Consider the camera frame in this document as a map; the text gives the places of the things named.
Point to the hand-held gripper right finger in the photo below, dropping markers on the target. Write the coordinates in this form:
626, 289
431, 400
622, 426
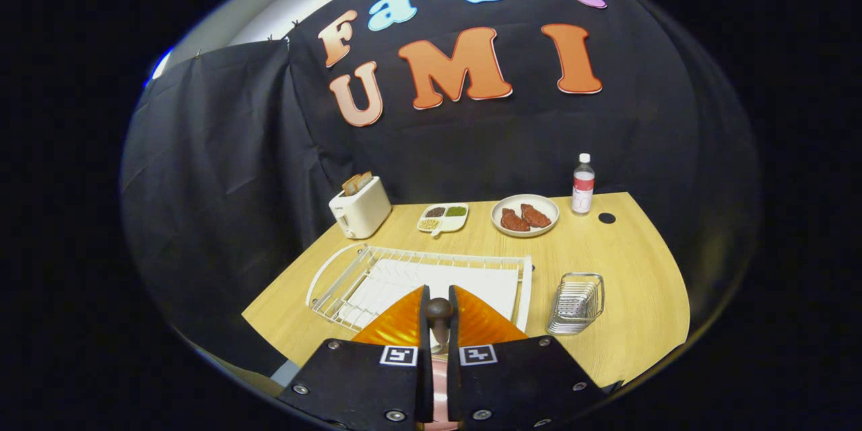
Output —
518, 384

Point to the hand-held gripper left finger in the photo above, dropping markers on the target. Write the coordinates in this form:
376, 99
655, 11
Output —
357, 384

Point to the pink plate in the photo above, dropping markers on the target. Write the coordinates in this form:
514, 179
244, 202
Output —
438, 394

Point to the beige plate with meat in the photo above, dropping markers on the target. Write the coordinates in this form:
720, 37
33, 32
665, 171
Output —
549, 205

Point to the white divided condiment dish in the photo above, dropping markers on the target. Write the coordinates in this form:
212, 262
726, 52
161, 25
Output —
442, 219

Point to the white ribbed drip tray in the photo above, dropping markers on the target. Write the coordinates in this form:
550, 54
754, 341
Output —
404, 276

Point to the red meat piece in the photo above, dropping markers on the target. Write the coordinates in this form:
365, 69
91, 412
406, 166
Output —
536, 215
515, 220

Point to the white toaster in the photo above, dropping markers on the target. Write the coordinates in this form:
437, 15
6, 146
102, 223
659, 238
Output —
363, 212

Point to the yellow beans pile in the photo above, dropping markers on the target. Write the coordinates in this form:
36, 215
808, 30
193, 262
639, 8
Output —
428, 223

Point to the green peas pile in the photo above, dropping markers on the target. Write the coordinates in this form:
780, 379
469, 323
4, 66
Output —
456, 211

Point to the black round table grommet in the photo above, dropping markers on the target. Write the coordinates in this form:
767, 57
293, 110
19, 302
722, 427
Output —
607, 218

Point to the dark beans pile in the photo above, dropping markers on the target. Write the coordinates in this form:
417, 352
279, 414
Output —
435, 211

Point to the clear bottle with red label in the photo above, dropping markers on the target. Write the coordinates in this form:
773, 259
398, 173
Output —
583, 188

